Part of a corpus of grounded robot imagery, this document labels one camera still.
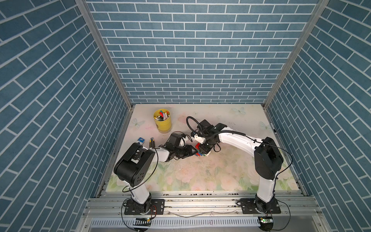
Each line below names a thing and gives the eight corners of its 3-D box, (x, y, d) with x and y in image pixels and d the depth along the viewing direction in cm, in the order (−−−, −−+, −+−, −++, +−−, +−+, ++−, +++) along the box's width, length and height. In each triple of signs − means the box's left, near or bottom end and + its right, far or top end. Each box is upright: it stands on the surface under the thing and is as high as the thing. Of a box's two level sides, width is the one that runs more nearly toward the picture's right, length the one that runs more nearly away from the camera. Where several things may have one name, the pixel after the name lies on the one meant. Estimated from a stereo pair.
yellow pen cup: (155, 133, 105) (151, 121, 94) (158, 121, 112) (155, 108, 101) (170, 133, 105) (168, 121, 94) (171, 121, 112) (170, 109, 101)
